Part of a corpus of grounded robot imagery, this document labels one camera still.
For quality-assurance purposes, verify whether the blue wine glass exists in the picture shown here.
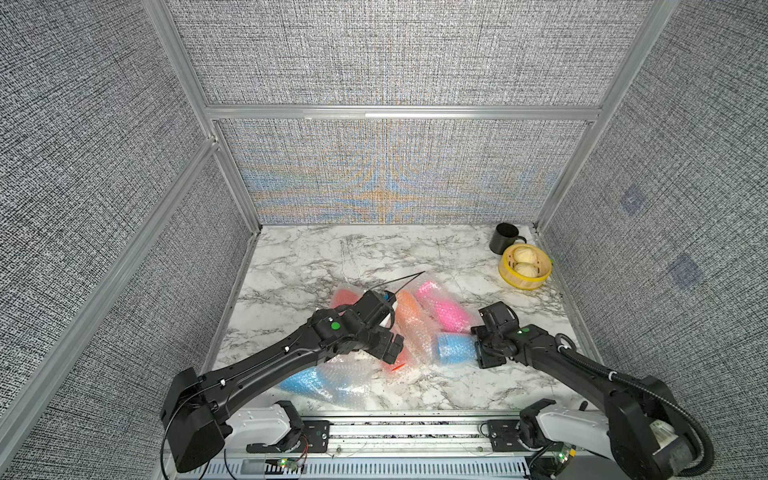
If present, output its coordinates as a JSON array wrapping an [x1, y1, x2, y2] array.
[[277, 356, 378, 409], [431, 332, 477, 366]]

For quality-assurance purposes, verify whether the red wine glass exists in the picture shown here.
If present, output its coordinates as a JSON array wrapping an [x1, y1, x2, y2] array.
[[381, 347, 418, 376]]

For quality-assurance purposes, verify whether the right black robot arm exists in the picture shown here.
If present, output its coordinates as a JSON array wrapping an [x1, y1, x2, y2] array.
[[471, 302, 715, 479]]

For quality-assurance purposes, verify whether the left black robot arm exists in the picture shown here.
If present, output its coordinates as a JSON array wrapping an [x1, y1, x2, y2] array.
[[160, 290, 404, 473]]

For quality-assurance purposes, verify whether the coral wrapped wine glass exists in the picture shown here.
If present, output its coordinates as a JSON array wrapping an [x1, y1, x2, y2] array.
[[330, 286, 364, 308]]

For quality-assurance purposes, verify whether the orange wrapped wine glass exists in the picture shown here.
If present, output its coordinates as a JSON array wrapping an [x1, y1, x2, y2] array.
[[396, 291, 435, 365]]

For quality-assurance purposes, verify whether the pink wrapped wine glass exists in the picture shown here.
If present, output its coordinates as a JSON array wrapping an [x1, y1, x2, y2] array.
[[415, 280, 475, 333]]

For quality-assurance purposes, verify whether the yellow bamboo steamer basket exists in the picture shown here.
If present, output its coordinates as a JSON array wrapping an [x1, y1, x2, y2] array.
[[498, 243, 553, 290]]

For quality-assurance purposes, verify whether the upper white bun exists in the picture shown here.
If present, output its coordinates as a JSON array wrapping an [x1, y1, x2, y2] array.
[[512, 247, 538, 265]]

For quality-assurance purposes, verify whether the black mug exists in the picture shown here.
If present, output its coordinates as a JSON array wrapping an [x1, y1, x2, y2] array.
[[489, 222, 528, 255]]

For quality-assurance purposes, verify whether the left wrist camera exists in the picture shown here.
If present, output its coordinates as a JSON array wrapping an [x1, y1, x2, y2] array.
[[374, 290, 397, 330]]

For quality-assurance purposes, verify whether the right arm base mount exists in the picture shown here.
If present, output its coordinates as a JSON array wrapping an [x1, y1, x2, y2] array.
[[479, 399, 556, 453]]

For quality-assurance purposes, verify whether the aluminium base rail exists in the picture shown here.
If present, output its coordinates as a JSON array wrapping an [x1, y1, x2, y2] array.
[[183, 408, 623, 479]]

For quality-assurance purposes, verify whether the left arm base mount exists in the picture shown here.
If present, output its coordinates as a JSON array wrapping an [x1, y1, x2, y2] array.
[[242, 400, 331, 454]]

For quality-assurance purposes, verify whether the aluminium frame crossbar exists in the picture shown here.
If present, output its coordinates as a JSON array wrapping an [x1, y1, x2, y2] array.
[[205, 105, 602, 121]]

